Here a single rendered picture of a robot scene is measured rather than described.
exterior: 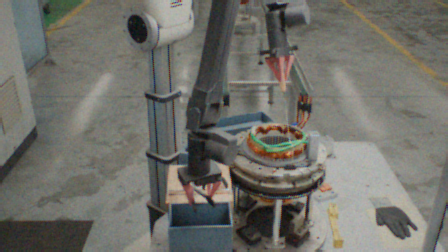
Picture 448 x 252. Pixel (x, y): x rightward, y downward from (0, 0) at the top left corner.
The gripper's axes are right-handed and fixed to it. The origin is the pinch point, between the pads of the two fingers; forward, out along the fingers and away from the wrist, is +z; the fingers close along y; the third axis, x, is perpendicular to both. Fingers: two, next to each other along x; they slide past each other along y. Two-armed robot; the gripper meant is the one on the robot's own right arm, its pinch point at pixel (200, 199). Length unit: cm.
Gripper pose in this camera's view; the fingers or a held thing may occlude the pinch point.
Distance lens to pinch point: 119.6
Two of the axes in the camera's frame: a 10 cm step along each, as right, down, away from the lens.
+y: 9.2, -1.8, 3.5
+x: -4.0, -4.2, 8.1
